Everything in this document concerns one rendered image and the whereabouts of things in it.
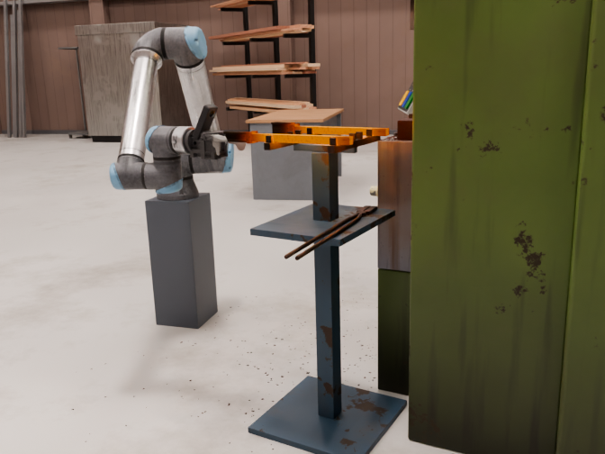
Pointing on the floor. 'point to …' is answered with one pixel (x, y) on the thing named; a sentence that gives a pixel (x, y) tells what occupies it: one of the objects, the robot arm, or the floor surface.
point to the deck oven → (118, 56)
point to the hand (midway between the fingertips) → (242, 135)
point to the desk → (261, 167)
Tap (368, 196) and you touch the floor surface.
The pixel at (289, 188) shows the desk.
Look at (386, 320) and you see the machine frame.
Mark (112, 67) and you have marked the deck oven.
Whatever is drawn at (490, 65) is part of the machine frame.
